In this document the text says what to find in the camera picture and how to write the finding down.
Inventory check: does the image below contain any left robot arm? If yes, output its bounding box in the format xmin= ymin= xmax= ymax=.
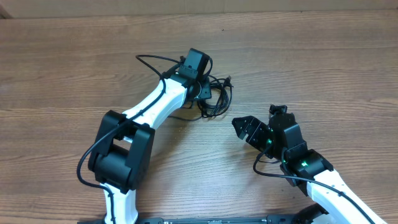
xmin=82 ymin=49 xmax=213 ymax=223

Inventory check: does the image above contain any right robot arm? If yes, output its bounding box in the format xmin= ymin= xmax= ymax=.
xmin=232 ymin=105 xmax=384 ymax=223

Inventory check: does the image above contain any black USB-C cable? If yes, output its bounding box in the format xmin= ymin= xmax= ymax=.
xmin=167 ymin=77 xmax=233 ymax=122

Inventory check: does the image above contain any black USB-A cable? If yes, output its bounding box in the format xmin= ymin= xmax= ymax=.
xmin=195 ymin=75 xmax=233 ymax=119

